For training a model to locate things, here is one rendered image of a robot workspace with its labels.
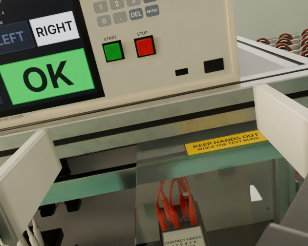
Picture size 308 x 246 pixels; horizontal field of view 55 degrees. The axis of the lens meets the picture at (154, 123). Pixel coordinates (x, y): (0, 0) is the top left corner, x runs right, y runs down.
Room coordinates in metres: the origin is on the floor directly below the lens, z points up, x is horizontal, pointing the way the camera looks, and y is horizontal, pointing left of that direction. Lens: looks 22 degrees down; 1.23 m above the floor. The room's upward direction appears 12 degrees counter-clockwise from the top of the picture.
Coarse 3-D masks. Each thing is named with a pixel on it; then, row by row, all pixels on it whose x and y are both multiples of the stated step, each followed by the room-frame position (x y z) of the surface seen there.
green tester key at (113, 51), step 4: (108, 44) 0.36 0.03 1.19; (112, 44) 0.36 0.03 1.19; (116, 44) 0.36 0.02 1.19; (104, 48) 0.36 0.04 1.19; (108, 48) 0.36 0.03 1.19; (112, 48) 0.36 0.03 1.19; (116, 48) 0.36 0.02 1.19; (120, 48) 0.36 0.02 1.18; (108, 52) 0.36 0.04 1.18; (112, 52) 0.36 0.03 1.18; (116, 52) 0.36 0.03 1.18; (120, 52) 0.36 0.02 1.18; (108, 56) 0.36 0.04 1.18; (112, 56) 0.36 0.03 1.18; (116, 56) 0.36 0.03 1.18; (120, 56) 0.36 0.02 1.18; (108, 60) 0.36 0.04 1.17
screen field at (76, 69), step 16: (16, 64) 0.37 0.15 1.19; (32, 64) 0.36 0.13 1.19; (48, 64) 0.36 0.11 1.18; (64, 64) 0.36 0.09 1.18; (80, 64) 0.36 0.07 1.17; (16, 80) 0.37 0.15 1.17; (32, 80) 0.37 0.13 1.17; (48, 80) 0.36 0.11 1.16; (64, 80) 0.36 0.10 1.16; (80, 80) 0.36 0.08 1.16; (16, 96) 0.37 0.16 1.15; (32, 96) 0.37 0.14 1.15; (48, 96) 0.36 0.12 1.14
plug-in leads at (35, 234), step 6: (30, 228) 0.42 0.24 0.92; (36, 228) 0.39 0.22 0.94; (24, 234) 0.41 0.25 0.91; (30, 234) 0.37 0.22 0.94; (36, 234) 0.39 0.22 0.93; (0, 240) 0.37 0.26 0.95; (24, 240) 0.39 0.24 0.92; (30, 240) 0.36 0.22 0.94; (36, 240) 0.37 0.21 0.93; (42, 240) 0.39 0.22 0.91
